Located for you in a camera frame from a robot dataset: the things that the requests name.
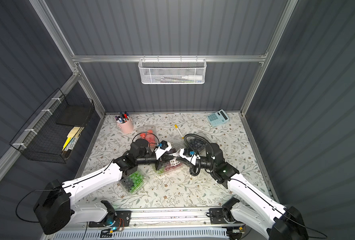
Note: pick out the light blue calculator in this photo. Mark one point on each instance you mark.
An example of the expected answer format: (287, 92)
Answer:
(218, 118)

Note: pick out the white marker in basket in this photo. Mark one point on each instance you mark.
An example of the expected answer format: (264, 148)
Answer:
(191, 78)

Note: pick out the black notebook in basket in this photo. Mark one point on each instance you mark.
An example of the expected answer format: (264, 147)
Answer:
(74, 116)

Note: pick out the clear box red green grapes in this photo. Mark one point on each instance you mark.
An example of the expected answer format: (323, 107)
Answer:
(160, 166)

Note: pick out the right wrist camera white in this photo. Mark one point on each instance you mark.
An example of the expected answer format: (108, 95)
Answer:
(188, 156)

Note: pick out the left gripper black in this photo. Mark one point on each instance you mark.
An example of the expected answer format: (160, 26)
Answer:
(159, 160)

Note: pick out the clear box green black grapes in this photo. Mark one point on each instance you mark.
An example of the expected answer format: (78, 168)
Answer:
(134, 182)

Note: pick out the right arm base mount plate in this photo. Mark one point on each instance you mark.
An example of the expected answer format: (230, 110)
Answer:
(219, 216)

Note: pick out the clear box blueberries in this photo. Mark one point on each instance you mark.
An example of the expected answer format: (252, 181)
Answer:
(196, 142)

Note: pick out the yellow sticky notes pad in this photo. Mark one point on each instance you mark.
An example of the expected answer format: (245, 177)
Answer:
(72, 138)

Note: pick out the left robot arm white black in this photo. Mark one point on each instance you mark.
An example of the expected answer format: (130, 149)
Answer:
(58, 206)

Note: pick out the clear box red peaches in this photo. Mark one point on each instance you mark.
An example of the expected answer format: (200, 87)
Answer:
(148, 133)

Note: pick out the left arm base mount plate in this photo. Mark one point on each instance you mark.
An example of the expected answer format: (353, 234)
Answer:
(117, 219)

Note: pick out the yellow capped white marker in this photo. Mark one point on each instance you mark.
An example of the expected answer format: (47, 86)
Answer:
(178, 130)

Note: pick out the white wire mesh basket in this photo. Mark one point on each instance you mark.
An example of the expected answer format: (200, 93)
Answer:
(167, 73)

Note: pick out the aluminium front rail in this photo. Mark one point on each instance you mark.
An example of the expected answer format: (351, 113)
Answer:
(171, 216)

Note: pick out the pink pen cup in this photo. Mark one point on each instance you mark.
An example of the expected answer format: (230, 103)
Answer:
(126, 127)

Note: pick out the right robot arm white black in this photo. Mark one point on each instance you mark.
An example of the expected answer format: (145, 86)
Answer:
(288, 227)

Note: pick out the black wire wall basket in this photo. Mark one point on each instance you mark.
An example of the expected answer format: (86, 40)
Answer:
(42, 140)

